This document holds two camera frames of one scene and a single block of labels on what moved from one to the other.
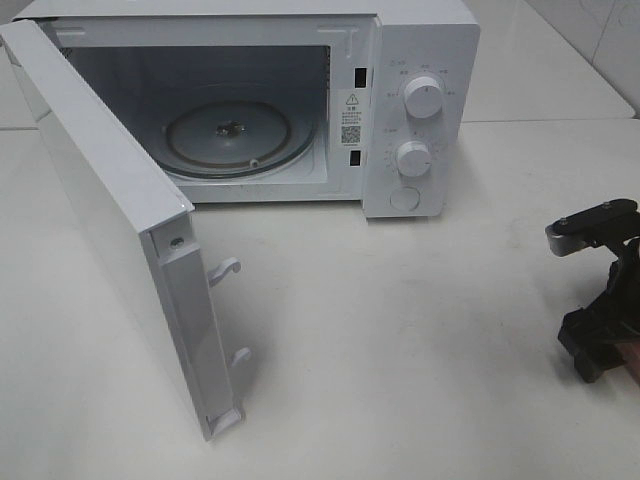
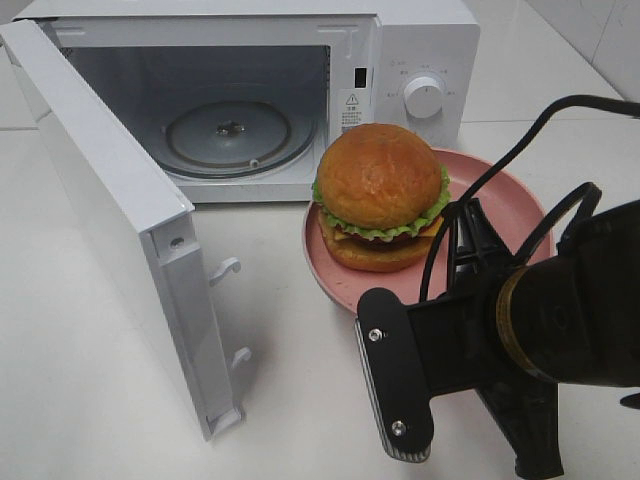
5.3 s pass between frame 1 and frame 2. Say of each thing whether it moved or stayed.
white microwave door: stayed
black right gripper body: moved
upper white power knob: stayed
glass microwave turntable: stayed
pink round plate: moved
